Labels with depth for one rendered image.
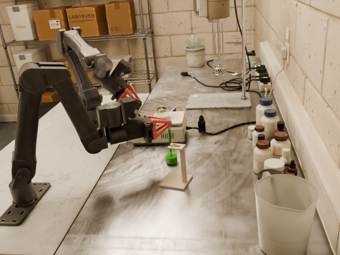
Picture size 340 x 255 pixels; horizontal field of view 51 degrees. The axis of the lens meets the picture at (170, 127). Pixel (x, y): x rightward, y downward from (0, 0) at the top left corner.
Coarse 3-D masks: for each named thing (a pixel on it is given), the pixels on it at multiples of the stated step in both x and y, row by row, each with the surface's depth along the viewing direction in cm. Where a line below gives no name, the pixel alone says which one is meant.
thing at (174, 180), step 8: (176, 144) 104; (184, 144) 104; (184, 152) 104; (184, 160) 104; (184, 168) 105; (168, 176) 111; (176, 176) 110; (184, 176) 106; (192, 176) 110; (160, 184) 107; (168, 184) 107; (176, 184) 106; (184, 184) 106
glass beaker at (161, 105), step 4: (156, 100) 133; (160, 100) 133; (164, 100) 133; (156, 104) 129; (160, 104) 129; (164, 104) 129; (156, 108) 130; (160, 108) 130; (164, 108) 130; (156, 112) 131; (160, 112) 130; (164, 112) 130; (156, 116) 132; (160, 116) 131; (164, 116) 131
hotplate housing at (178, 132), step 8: (184, 120) 136; (176, 128) 130; (184, 128) 131; (160, 136) 131; (176, 136) 130; (184, 136) 131; (136, 144) 134; (144, 144) 134; (152, 144) 133; (160, 144) 133
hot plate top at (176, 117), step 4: (168, 112) 139; (172, 112) 139; (176, 112) 138; (180, 112) 138; (184, 112) 138; (172, 116) 135; (176, 116) 135; (180, 116) 134; (172, 120) 131; (176, 120) 131; (180, 120) 131; (156, 124) 130; (160, 124) 130; (172, 124) 129; (176, 124) 129; (180, 124) 129
